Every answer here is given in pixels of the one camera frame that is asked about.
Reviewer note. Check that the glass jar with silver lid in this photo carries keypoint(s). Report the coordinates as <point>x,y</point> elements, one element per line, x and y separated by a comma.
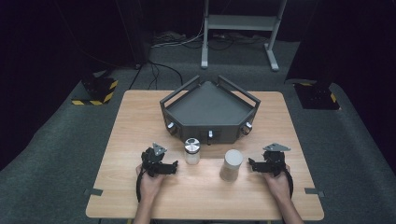
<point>192,151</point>

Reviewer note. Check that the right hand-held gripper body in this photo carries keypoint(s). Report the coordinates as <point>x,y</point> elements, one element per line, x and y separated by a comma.
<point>274,160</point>

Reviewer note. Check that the grey tape piece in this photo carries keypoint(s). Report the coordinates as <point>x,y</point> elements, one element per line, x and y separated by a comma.
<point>93,192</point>
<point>314,192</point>

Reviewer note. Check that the person's left hand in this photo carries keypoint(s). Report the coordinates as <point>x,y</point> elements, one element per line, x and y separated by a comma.
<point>150,185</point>

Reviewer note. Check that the dark curtain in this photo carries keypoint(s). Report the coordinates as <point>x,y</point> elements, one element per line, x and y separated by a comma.
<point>132,31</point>
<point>311,40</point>

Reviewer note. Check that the dark grey angular tray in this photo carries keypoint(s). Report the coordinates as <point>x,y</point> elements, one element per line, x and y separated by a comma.
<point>208,109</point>

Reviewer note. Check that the person's right hand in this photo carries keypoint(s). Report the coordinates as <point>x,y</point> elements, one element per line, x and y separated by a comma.
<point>277,186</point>

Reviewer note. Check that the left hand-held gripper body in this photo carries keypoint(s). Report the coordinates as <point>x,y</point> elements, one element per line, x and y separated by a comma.
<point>153,158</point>

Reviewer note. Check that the grey metal stand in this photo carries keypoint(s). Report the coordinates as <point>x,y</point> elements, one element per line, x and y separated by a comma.
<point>239,23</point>

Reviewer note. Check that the black base with striped tape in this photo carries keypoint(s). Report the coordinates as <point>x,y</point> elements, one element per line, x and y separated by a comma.
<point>95,90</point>
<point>317,96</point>

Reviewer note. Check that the white cylindrical canister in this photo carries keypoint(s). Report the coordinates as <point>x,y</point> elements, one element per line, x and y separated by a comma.
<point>231,165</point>

